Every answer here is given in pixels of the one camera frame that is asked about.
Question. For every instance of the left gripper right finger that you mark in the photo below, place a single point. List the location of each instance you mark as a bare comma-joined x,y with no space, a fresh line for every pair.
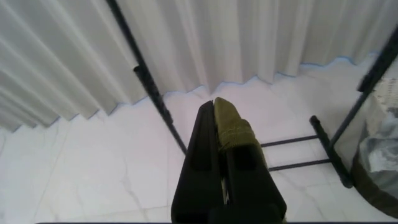
252,183

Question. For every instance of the green shirt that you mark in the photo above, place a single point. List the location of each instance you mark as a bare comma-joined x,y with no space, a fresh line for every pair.
230,124

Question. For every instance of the black clothes rack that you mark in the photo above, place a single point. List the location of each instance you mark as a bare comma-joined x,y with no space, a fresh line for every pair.
150,85

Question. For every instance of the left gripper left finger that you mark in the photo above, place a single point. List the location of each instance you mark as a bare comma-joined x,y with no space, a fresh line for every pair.
199,174

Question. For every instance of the white laundry basket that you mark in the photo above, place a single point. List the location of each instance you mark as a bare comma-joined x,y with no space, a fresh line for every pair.
385,90

